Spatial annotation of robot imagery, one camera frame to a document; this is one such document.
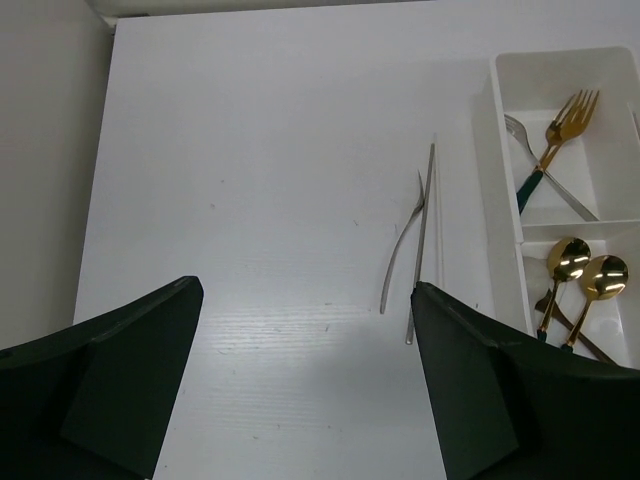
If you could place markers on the silver chopstick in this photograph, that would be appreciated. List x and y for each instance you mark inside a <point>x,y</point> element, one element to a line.
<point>440,269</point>
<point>409,336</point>

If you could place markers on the large silver fork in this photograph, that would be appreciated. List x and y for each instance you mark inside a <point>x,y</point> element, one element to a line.
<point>517,130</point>

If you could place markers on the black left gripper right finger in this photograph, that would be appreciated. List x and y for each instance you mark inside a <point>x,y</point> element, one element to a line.
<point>507,406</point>

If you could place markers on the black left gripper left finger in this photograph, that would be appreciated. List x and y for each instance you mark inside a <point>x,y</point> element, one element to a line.
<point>94,401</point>

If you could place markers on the small silver fork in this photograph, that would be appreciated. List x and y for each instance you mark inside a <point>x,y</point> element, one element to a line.
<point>390,267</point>

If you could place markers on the white narrow tray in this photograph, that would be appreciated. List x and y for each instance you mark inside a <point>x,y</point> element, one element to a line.
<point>635,120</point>

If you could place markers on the white plastic spoon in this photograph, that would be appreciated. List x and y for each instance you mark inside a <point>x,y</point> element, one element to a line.
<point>537,279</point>

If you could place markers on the gold spoon green handle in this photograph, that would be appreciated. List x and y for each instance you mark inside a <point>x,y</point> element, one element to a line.
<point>603,278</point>
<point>566,262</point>

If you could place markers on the white divided utensil tray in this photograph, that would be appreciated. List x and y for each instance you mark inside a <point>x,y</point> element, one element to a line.
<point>557,144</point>

